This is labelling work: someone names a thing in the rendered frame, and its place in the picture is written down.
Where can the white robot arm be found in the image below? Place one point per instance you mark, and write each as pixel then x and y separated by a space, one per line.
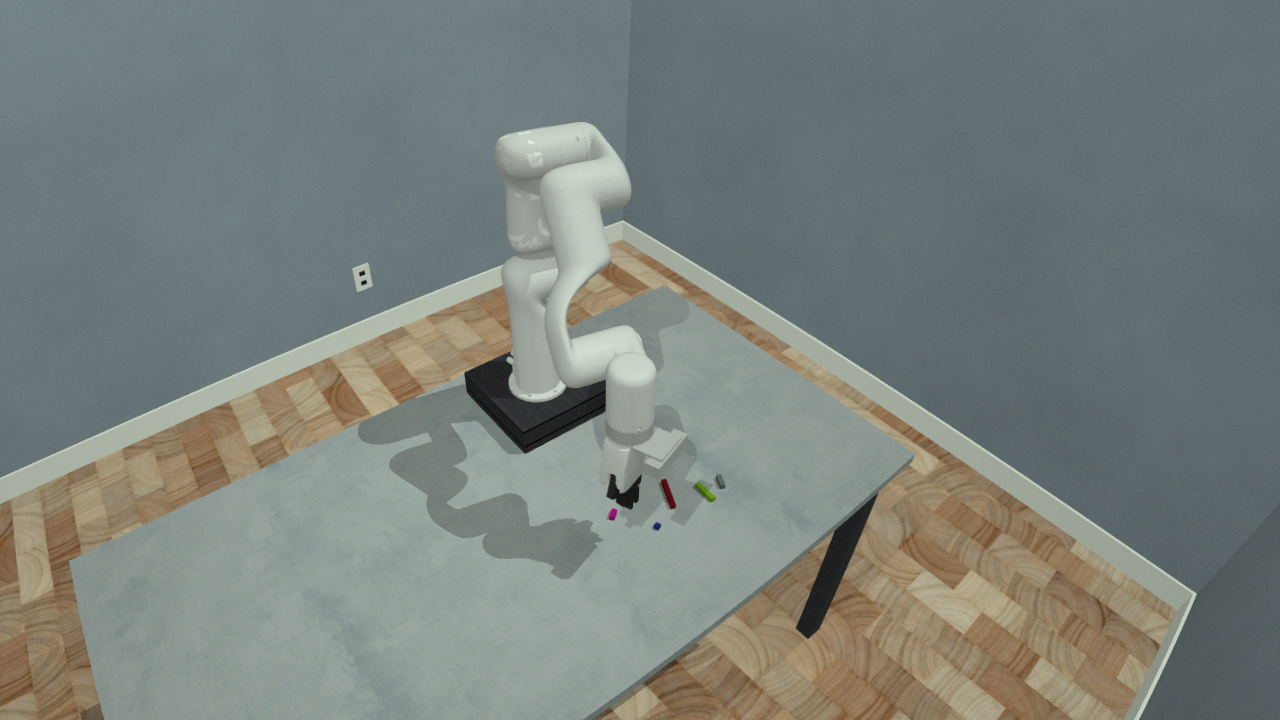
pixel 572 198

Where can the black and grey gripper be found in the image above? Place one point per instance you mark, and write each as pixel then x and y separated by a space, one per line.
pixel 627 465

